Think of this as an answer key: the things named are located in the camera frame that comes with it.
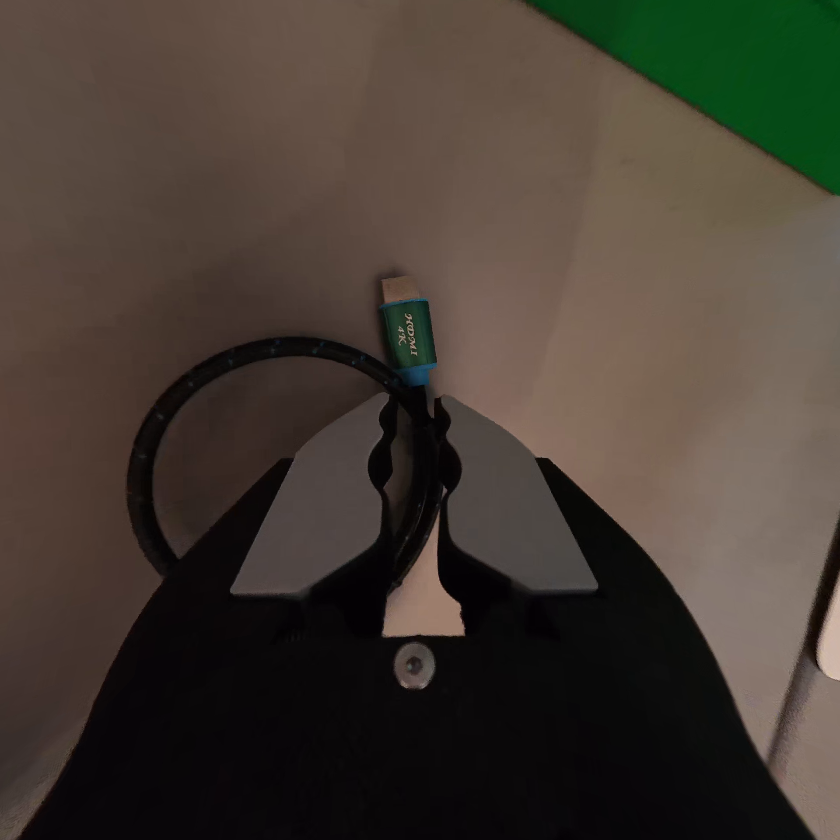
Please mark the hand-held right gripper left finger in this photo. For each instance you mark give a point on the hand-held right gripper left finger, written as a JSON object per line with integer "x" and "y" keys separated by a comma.
{"x": 315, "y": 525}

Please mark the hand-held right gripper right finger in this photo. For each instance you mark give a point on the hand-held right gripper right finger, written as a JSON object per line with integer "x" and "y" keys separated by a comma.
{"x": 518, "y": 518}

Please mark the green plastic bin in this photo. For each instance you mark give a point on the green plastic bin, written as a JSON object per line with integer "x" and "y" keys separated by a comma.
{"x": 722, "y": 65}

